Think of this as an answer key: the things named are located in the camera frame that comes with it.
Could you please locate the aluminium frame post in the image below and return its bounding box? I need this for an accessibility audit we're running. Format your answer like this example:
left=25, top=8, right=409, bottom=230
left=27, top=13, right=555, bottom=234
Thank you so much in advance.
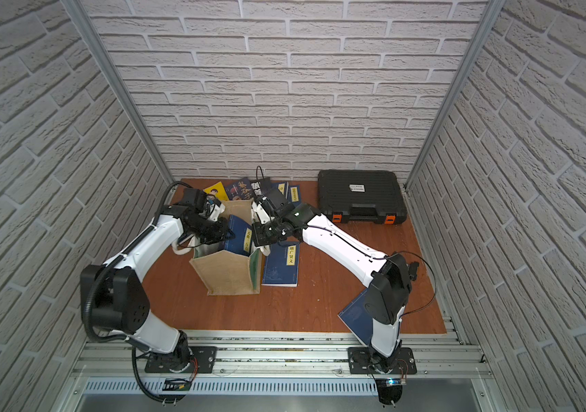
left=404, top=0, right=506, bottom=192
left=61, top=0, right=175, bottom=183

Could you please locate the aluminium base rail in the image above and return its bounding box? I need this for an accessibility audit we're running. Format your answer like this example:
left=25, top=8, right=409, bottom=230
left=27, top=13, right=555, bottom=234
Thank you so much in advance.
left=61, top=331, right=494, bottom=402

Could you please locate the aluminium frame post left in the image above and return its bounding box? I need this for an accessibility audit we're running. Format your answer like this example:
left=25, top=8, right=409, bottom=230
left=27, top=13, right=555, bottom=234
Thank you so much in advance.
left=61, top=0, right=175, bottom=183

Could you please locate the blue book yellow label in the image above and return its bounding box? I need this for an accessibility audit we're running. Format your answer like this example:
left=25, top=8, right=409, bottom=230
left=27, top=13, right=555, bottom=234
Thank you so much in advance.
left=274, top=181, right=290, bottom=197
left=288, top=185, right=302, bottom=204

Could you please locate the yellow cartoon cover book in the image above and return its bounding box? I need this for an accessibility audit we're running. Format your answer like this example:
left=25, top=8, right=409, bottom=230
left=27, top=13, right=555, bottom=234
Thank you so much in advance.
left=204, top=182, right=230, bottom=203

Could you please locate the blue book yellow label rightmost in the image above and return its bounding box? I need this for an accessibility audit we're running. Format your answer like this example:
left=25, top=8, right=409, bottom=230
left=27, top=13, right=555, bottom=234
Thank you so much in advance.
left=288, top=185, right=302, bottom=204

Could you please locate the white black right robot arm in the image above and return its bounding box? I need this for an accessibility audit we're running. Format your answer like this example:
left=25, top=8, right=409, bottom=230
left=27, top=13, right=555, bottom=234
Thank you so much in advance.
left=252, top=188, right=416, bottom=360

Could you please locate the dark portrait book gold title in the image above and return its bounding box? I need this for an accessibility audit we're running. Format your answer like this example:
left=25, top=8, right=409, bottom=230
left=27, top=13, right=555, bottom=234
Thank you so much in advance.
left=224, top=177, right=255, bottom=201

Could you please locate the black corrugated cable conduit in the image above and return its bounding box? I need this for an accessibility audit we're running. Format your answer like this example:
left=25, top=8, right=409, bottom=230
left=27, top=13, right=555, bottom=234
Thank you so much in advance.
left=80, top=179, right=194, bottom=343

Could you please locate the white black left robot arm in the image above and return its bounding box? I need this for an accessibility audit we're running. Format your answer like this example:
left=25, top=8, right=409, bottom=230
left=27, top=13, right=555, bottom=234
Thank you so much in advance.
left=80, top=186, right=234, bottom=355

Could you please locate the black plastic tool case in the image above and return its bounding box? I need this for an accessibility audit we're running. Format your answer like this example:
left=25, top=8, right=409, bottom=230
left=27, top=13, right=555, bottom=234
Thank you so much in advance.
left=318, top=170, right=408, bottom=225

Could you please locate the aluminium frame post right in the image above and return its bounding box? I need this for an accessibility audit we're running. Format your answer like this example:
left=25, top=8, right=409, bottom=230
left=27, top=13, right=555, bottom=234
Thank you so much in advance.
left=404, top=0, right=506, bottom=192

